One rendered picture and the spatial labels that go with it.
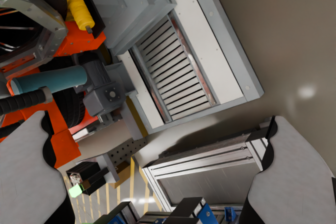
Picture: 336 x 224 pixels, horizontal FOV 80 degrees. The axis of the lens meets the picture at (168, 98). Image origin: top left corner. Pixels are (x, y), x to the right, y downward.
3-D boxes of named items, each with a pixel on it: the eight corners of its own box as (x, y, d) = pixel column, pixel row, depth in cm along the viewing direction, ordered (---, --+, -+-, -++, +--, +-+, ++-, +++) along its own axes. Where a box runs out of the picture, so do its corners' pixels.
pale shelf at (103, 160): (106, 152, 113) (102, 155, 111) (120, 179, 113) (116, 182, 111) (79, 160, 142) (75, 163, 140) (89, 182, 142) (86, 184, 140)
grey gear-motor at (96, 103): (118, 33, 127) (63, 39, 102) (148, 93, 128) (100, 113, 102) (105, 48, 140) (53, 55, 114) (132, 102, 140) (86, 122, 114)
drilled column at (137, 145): (142, 132, 157) (95, 161, 126) (148, 144, 157) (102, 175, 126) (135, 135, 164) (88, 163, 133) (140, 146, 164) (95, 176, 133)
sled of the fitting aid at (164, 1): (145, -65, 95) (129, -71, 88) (178, 4, 95) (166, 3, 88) (99, 3, 129) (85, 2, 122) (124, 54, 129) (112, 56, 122)
